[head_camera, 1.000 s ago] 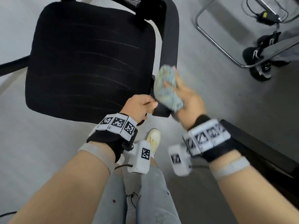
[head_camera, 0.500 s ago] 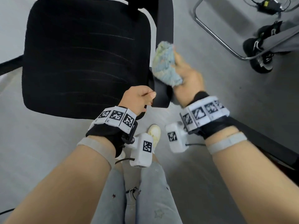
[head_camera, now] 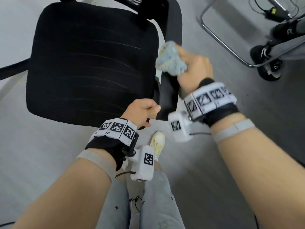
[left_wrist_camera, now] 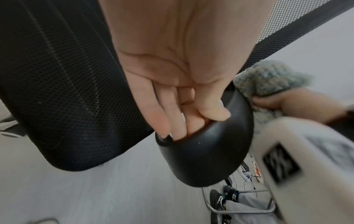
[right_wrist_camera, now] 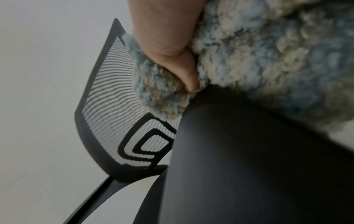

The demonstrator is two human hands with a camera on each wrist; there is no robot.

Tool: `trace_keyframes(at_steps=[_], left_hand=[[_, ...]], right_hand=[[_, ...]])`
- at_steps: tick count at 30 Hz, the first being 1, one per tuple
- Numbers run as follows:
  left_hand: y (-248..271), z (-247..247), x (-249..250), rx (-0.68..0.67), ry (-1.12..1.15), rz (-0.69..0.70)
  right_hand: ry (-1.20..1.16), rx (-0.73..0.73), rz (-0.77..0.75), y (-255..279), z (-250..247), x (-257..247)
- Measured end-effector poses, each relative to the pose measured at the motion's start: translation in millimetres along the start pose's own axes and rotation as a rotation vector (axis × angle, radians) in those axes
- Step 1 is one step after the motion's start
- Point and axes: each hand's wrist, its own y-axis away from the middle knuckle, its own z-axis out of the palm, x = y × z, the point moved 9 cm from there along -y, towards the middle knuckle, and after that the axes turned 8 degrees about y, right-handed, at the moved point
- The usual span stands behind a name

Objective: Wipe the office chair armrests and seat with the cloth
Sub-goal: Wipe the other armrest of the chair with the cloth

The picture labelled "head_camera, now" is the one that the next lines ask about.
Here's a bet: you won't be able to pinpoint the person's left hand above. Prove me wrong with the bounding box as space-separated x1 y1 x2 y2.
120 99 162 129

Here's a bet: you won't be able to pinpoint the black power adapter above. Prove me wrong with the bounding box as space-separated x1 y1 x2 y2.
264 7 289 20

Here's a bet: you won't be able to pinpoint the white marker wristband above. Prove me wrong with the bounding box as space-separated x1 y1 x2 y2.
183 82 238 119
89 118 139 147

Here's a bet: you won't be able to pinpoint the grey forearm strap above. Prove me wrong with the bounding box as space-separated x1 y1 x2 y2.
76 150 116 183
212 119 255 144

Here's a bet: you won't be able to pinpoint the black chair armrest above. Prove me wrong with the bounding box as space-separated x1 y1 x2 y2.
0 58 31 80
156 0 183 122

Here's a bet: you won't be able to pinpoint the person's left forearm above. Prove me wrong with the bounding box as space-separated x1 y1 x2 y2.
12 153 112 229

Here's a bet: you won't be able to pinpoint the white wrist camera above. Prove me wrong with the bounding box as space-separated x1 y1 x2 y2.
130 145 155 182
168 111 194 143

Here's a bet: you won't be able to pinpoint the light blue fluffy cloth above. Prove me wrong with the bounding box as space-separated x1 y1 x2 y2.
156 40 189 76

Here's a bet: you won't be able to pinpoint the person's right forearm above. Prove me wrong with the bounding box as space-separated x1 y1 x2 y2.
210 114 305 229

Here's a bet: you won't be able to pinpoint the chrome tube frame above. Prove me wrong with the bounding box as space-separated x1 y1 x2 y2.
200 0 284 68

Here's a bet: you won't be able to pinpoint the black power cable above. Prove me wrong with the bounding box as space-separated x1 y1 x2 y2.
249 0 299 22

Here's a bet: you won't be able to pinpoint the black camera cable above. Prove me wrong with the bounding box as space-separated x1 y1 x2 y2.
115 171 137 178

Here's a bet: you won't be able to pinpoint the cream sneaker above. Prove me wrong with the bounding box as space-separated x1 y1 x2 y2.
150 131 166 162

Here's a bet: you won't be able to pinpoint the grey star print trousers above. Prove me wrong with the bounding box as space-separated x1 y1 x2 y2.
95 162 185 229

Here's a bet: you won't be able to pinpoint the person's right hand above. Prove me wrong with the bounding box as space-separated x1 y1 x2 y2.
177 44 214 95

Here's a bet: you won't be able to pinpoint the black mesh office chair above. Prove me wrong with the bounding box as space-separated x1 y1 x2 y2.
0 0 183 128

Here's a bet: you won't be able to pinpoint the black wrist wrap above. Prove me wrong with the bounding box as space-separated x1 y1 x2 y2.
199 79 239 128
85 135 127 171

